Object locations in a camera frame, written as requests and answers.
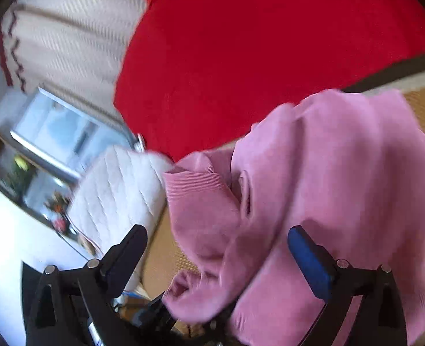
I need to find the white patterned curtain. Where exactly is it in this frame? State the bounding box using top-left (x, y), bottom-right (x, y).
top-left (0, 0), bottom-right (147, 130)

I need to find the window with frame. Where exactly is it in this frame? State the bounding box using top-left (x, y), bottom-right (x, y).
top-left (0, 88), bottom-right (137, 257)

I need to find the white quilted pillow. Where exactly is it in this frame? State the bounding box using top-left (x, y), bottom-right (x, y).
top-left (67, 145), bottom-right (176, 296)

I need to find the red blanket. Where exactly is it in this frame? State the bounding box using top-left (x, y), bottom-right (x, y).
top-left (114, 0), bottom-right (425, 159)

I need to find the pink corduroy jacket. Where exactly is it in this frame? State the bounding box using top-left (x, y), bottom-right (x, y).
top-left (161, 88), bottom-right (425, 346)

